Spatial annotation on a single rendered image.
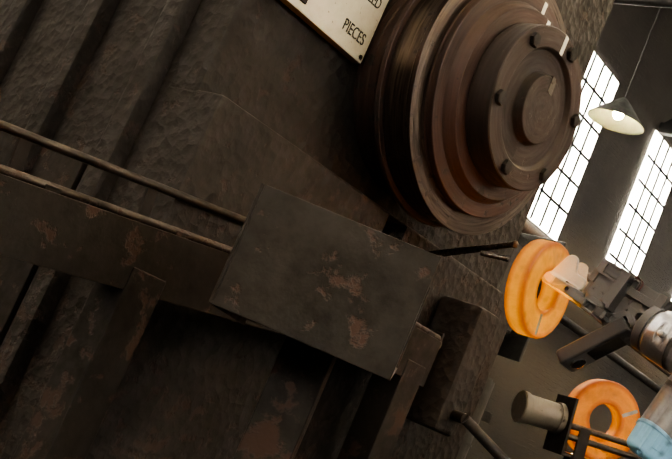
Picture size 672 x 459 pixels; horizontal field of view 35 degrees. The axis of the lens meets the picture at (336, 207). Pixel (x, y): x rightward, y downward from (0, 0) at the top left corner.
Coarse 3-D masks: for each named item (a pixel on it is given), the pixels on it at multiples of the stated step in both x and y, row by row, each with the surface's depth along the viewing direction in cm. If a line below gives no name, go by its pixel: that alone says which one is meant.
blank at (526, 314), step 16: (544, 240) 164; (528, 256) 160; (544, 256) 161; (560, 256) 164; (512, 272) 159; (528, 272) 158; (544, 272) 162; (512, 288) 159; (528, 288) 159; (544, 288) 168; (512, 304) 159; (528, 304) 160; (544, 304) 166; (560, 304) 167; (512, 320) 161; (528, 320) 160; (544, 320) 164; (528, 336) 163; (544, 336) 165
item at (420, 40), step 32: (448, 0) 167; (416, 32) 168; (416, 64) 165; (384, 96) 170; (416, 96) 166; (384, 128) 171; (416, 128) 167; (416, 160) 169; (416, 192) 174; (448, 224) 179; (480, 224) 186
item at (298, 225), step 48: (240, 240) 110; (288, 240) 110; (336, 240) 110; (384, 240) 109; (240, 288) 109; (288, 288) 109; (336, 288) 109; (384, 288) 108; (288, 336) 108; (336, 336) 108; (384, 336) 107; (288, 384) 119; (288, 432) 118
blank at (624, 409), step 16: (592, 384) 199; (608, 384) 200; (592, 400) 198; (608, 400) 199; (624, 400) 200; (576, 416) 197; (624, 416) 200; (576, 432) 197; (608, 432) 201; (624, 432) 200; (592, 448) 198; (624, 448) 200
